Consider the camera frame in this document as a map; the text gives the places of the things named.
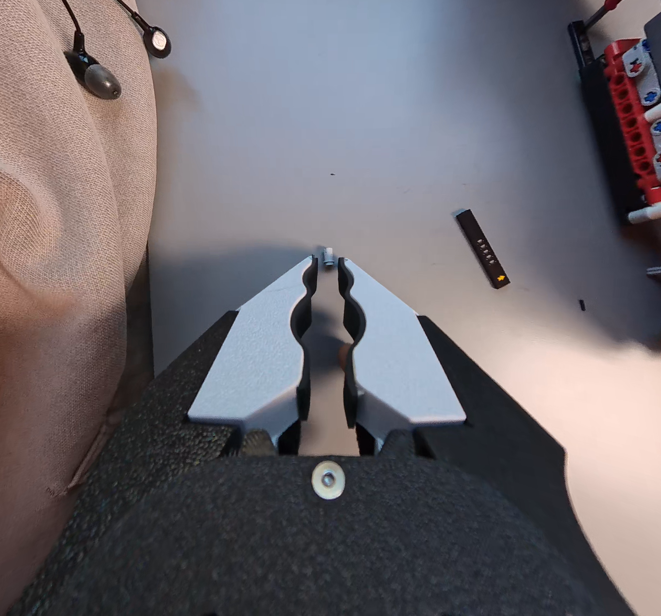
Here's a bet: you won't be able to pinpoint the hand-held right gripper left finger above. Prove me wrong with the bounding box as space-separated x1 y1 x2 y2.
187 254 319 444

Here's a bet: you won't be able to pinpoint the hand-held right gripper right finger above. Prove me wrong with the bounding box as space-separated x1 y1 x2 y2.
337 257 468 454

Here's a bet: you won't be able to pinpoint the black lego tile yellow arrow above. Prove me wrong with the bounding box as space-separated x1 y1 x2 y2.
455 208 511 290

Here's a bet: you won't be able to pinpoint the blue white lego race car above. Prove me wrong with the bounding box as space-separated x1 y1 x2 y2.
578 0 661 225

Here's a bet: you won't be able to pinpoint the person's beige sweatshirt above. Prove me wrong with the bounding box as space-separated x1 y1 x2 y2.
0 0 159 616

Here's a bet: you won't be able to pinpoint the black wired earphones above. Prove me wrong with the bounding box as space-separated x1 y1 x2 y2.
35 0 172 101

